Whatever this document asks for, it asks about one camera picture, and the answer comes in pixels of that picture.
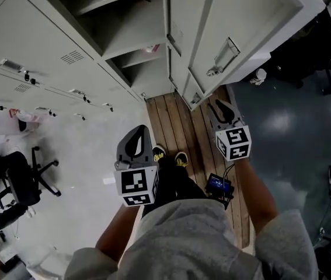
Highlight person's right black shoe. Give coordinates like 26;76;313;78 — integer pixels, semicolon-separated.
174;152;190;169

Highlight person's black trousers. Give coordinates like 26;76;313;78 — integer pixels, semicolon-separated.
141;156;212;215

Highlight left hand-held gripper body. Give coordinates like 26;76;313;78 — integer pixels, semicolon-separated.
113;153;159;207

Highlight black office chair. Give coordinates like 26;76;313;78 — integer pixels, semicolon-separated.
0;146;62;212

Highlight clear plastic bag red print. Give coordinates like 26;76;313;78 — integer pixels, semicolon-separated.
9;108;52;125

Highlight black device with blue screen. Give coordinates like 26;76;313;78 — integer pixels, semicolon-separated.
205;172;235;209

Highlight person's grey sweatshirt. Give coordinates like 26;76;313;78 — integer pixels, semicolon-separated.
64;198;319;280

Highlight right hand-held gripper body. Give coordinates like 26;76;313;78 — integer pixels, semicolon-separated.
213;120;252;162

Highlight pink flat box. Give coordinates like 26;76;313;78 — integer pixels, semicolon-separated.
141;44;160;54

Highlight person's right forearm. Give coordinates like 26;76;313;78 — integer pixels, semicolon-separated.
235;157;280;236

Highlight wooden plank platform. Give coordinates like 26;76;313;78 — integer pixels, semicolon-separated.
146;86;252;249

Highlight person's left forearm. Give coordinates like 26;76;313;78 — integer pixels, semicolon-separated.
95;204;142;264

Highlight black backpack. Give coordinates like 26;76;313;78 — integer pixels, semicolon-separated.
270;10;331;89

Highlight grey metal locker cabinet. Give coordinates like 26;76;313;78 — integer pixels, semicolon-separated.
0;0;177;122

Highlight white cup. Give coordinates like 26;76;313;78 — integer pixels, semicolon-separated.
249;68;268;86

